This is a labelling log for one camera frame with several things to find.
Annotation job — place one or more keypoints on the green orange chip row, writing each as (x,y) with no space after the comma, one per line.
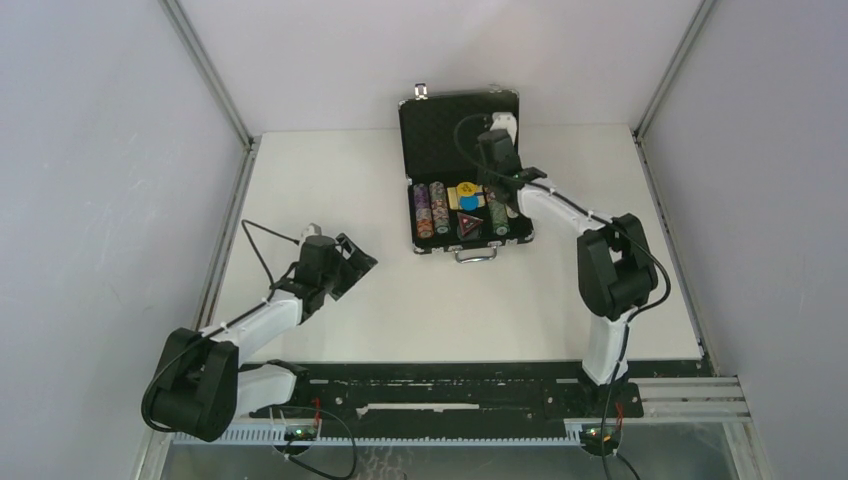
(499,217)

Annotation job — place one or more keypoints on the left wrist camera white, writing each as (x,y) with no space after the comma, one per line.
(310,230)

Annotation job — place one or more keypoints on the yellow round button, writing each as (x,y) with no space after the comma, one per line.
(466,189)

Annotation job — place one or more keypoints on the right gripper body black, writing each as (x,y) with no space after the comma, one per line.
(489,181)

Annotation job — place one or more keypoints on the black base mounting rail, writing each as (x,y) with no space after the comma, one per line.
(452,400)

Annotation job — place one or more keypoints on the playing card deck box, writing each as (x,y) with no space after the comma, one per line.
(453,198)

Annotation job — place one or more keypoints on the red white poker chip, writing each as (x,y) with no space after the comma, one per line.
(425,229)

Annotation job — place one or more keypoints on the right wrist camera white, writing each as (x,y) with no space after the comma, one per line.
(505,121)

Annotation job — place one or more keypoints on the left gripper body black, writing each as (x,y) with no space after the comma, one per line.
(344,273)

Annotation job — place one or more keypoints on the green chip row inner left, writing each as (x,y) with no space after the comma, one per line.
(439,207)

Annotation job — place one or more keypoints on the red black triangular button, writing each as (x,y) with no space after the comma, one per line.
(469,227)

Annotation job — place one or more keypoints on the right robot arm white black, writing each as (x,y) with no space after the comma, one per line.
(616,270)

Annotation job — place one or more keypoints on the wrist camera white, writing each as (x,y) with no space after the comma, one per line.
(505,121)
(310,230)

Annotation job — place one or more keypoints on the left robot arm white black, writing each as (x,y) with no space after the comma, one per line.
(200,386)

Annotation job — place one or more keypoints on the purple chip row far left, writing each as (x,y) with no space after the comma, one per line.
(421,203)

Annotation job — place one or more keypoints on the blue round button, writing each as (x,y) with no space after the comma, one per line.
(471,203)

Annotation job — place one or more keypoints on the black aluminium poker case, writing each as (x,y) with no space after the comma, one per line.
(436,130)

